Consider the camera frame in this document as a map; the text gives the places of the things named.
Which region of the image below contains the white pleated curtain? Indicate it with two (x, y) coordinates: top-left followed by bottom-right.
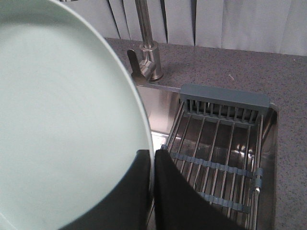
(67, 0), (307, 56)

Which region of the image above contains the stainless steel faucet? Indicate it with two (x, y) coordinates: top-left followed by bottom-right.
(127, 0), (163, 86)

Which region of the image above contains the light green round plate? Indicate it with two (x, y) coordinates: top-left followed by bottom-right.
(0, 0), (154, 230)

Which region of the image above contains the stainless steel sink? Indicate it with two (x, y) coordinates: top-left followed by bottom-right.
(136, 81), (280, 230)

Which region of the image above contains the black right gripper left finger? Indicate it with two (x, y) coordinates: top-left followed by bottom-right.
(62, 149), (151, 230)

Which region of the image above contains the grey sink dish rack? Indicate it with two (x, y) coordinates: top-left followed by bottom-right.
(145, 83), (271, 230)

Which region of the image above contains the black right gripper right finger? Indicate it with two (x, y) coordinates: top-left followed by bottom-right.
(154, 149), (242, 230)

